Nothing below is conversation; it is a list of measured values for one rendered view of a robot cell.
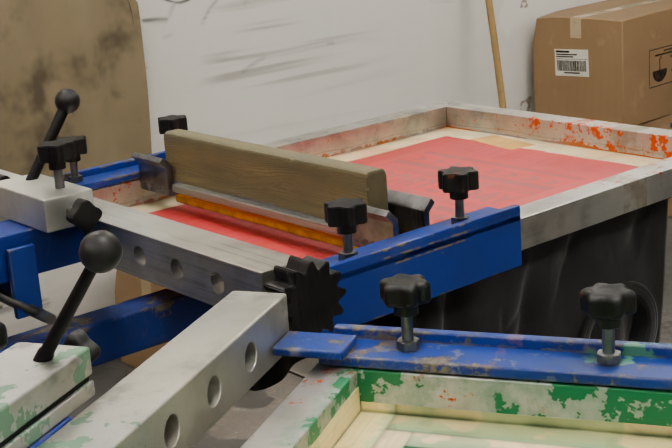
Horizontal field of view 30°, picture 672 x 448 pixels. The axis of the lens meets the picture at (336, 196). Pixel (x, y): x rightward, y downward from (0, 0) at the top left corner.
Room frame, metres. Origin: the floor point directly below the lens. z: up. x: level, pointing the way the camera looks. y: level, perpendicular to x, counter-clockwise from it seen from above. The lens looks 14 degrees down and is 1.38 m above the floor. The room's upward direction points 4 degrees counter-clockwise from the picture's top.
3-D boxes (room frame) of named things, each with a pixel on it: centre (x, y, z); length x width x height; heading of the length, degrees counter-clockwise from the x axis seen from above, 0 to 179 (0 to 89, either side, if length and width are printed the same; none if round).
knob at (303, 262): (1.06, 0.04, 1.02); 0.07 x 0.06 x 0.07; 129
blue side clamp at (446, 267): (1.25, -0.07, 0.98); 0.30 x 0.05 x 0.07; 129
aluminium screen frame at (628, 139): (1.62, -0.08, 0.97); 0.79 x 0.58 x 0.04; 129
